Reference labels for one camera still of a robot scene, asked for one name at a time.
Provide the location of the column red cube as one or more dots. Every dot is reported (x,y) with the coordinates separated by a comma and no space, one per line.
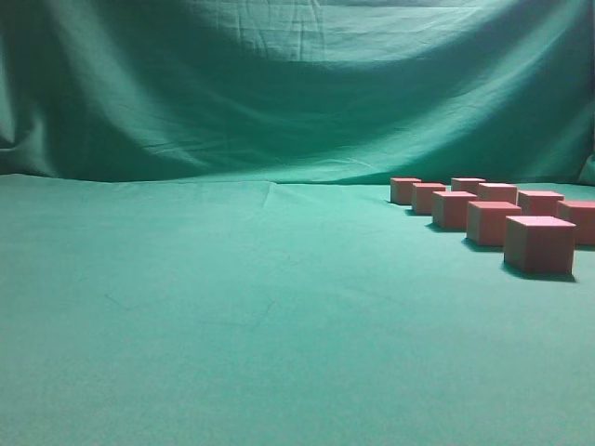
(497,192)
(539,202)
(421,200)
(466,184)
(486,221)
(582,214)
(450,209)
(401,189)
(539,244)

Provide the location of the green cloth backdrop and cover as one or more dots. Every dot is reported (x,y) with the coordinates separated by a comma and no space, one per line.
(198,245)

